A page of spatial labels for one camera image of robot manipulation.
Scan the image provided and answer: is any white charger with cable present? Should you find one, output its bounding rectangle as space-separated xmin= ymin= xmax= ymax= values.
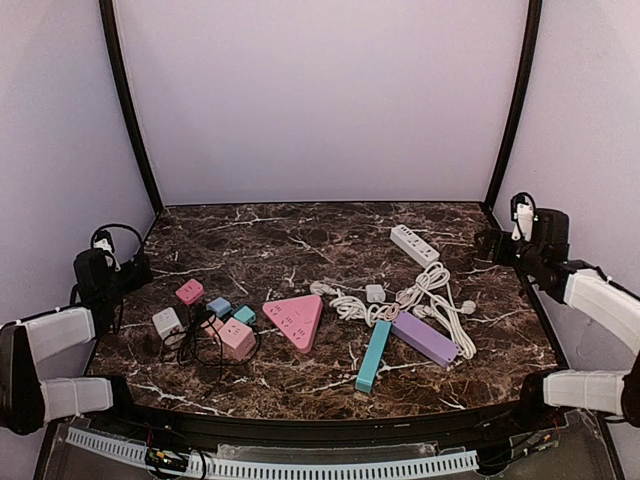
xmin=365 ymin=284 xmax=399 ymax=321

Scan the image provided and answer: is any small teal adapter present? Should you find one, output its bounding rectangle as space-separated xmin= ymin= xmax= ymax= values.
xmin=231 ymin=305 xmax=256 ymax=325

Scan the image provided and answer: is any light blue adapter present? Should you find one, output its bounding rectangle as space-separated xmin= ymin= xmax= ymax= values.
xmin=206 ymin=297 xmax=232 ymax=318

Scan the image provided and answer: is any white power strip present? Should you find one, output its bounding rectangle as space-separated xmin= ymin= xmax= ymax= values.
xmin=390 ymin=224 xmax=440 ymax=269

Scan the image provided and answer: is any pink cube socket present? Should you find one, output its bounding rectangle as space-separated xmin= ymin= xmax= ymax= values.
xmin=218 ymin=318 xmax=257 ymax=361

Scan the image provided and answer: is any small circuit board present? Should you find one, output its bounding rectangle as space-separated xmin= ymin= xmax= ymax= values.
xmin=144 ymin=448 xmax=188 ymax=471

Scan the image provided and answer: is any white power strip cable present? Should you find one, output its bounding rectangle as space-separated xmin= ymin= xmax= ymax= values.
xmin=394 ymin=262 xmax=478 ymax=360

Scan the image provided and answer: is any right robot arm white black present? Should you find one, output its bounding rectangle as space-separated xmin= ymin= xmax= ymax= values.
xmin=475 ymin=204 xmax=639 ymax=429

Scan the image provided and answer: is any purple power strip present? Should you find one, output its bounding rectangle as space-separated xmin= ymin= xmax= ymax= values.
xmin=391 ymin=311 xmax=459 ymax=367

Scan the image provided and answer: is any white slotted cable duct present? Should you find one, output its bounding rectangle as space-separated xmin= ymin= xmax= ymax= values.
xmin=67 ymin=428 xmax=481 ymax=480

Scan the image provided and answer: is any right black frame post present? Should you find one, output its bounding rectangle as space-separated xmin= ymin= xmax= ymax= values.
xmin=483 ymin=0 xmax=543 ymax=213

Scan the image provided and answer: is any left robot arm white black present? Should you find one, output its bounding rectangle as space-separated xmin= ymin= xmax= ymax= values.
xmin=1 ymin=247 xmax=153 ymax=435

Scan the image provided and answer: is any white cube socket adapter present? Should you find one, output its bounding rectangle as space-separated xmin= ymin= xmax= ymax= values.
xmin=152 ymin=307 xmax=184 ymax=345

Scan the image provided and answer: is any pink power strip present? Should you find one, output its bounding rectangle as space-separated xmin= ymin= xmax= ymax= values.
xmin=262 ymin=294 xmax=323 ymax=354

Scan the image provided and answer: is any left black frame post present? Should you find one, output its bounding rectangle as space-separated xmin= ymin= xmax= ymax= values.
xmin=98 ymin=0 xmax=164 ymax=216

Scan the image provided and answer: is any pink plug adapter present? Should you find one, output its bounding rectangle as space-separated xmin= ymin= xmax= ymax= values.
xmin=175 ymin=279 xmax=204 ymax=306

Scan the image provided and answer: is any black frame post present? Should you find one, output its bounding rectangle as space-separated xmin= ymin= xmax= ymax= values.
xmin=483 ymin=0 xmax=543 ymax=213
xmin=98 ymin=0 xmax=164 ymax=216

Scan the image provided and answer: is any black cable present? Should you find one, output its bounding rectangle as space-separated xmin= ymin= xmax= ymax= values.
xmin=158 ymin=304 xmax=264 ymax=401

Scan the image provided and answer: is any small salmon pink adapter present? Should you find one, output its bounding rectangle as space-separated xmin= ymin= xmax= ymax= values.
xmin=201 ymin=317 xmax=224 ymax=338

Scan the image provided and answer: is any teal power strip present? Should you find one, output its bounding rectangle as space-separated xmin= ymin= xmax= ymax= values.
xmin=355 ymin=321 xmax=392 ymax=394

